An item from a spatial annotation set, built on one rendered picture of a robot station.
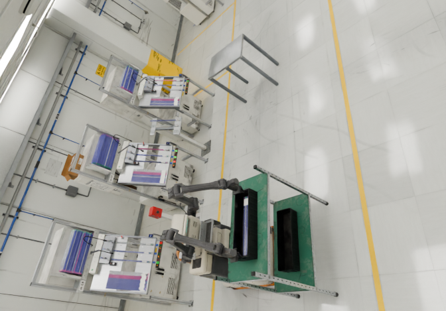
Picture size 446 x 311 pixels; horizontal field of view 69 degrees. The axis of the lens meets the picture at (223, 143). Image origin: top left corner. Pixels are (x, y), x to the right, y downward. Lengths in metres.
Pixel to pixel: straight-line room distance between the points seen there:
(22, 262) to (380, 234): 4.94
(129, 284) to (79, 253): 0.72
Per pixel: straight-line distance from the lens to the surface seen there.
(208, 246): 2.53
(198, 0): 8.44
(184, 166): 5.54
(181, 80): 5.93
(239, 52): 4.63
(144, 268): 4.52
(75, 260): 4.59
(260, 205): 2.82
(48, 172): 6.32
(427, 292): 3.07
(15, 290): 5.95
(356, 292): 3.29
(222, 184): 2.70
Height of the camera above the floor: 2.89
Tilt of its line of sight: 33 degrees down
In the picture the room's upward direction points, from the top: 62 degrees counter-clockwise
